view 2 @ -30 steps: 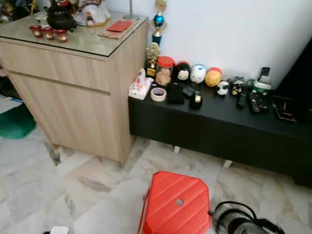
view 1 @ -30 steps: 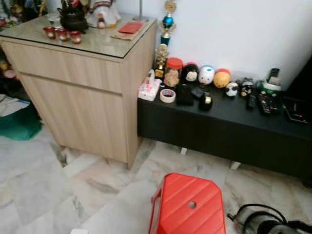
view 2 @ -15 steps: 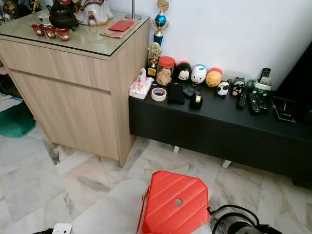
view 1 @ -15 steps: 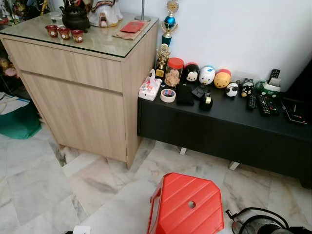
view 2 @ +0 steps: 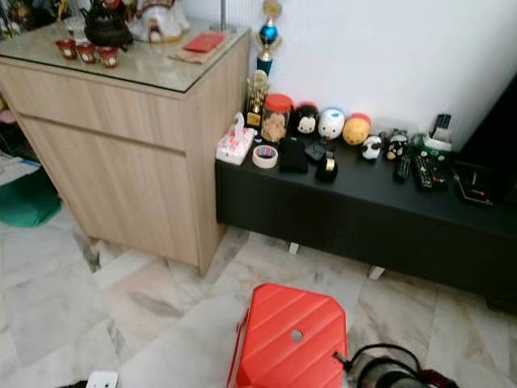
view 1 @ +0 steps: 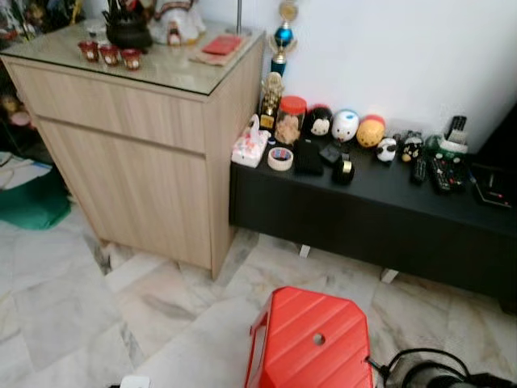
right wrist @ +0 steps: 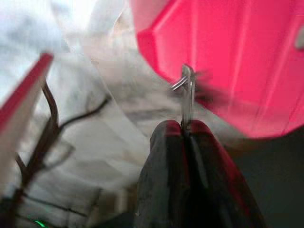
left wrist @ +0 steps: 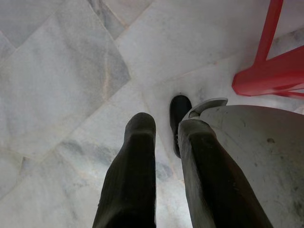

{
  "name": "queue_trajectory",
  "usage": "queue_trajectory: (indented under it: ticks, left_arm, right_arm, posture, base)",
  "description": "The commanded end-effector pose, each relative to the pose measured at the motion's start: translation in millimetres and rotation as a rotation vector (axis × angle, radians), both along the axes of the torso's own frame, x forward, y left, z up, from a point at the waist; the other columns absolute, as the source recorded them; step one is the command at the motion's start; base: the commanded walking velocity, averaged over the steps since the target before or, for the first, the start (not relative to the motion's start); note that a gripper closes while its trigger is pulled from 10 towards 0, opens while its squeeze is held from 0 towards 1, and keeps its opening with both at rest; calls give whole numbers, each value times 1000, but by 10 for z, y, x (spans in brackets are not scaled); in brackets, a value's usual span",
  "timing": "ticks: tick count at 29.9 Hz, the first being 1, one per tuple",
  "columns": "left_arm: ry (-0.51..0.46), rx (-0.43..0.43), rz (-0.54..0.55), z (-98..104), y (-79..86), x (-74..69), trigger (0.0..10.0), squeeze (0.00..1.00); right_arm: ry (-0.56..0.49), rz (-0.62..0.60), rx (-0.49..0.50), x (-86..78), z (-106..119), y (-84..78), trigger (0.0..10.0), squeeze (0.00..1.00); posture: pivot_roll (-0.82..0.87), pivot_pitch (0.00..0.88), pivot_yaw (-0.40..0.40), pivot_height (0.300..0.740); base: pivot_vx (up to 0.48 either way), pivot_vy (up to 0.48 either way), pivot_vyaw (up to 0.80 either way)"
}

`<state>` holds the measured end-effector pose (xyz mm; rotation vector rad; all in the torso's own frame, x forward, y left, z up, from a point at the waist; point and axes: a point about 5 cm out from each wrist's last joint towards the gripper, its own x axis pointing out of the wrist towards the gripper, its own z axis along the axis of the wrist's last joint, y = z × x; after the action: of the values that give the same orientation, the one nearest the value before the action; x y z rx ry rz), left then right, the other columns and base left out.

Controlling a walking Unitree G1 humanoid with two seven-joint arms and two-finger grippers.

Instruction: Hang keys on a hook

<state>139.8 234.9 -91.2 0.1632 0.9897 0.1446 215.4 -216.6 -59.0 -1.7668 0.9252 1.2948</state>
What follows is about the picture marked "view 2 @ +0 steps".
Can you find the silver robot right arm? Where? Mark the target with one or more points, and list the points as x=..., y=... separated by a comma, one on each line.
x=392, y=376

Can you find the green bag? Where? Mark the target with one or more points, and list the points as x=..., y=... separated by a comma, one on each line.
x=23, y=202

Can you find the white paper sheet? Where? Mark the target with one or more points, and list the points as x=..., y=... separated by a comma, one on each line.
x=18, y=170

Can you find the pink plush toy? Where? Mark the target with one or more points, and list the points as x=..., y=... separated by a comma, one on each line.
x=8, y=119

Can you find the light wooden cabinet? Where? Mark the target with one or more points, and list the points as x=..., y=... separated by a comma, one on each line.
x=121, y=153

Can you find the black teapot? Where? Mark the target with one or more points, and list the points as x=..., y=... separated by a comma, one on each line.
x=107, y=26

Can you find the white lucky cat figurine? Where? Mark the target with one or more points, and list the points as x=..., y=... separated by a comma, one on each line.
x=157, y=23

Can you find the white and red tissue pack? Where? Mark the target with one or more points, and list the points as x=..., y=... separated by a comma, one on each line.
x=234, y=144

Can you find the red packet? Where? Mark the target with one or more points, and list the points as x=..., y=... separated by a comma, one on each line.
x=203, y=42

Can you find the white tape roll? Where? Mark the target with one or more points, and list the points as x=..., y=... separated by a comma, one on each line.
x=265, y=158

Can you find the silver lamp pole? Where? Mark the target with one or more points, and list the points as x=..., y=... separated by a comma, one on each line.
x=222, y=14

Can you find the clear jar with red lid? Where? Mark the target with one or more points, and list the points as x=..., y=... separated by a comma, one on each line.
x=276, y=121

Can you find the black wallet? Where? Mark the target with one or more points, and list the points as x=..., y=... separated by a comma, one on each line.
x=293, y=155

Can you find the gold and blue trophy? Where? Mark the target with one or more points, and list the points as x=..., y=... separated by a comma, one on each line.
x=266, y=36

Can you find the small black box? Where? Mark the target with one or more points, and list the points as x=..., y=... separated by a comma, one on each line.
x=314, y=151

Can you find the red plastic stool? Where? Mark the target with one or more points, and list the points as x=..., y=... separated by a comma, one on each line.
x=291, y=343

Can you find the black tape dispenser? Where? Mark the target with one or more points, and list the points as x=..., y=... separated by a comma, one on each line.
x=326, y=167

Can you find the white round plush toy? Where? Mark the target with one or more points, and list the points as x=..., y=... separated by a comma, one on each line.
x=331, y=124

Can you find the yellow round plush toy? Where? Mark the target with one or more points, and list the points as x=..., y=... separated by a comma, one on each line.
x=356, y=129

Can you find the black low TV console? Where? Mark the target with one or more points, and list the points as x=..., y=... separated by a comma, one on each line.
x=363, y=218

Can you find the small white panda figure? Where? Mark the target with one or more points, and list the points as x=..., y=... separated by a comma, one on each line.
x=371, y=148

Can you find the small black animal figure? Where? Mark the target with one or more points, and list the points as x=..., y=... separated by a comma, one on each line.
x=397, y=145

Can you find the green and white holder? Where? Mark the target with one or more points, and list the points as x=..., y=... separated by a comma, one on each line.
x=430, y=145

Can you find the slim black remote control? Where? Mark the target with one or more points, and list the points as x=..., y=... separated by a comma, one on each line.
x=442, y=125

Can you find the black television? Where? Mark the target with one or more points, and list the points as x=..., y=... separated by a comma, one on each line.
x=493, y=137

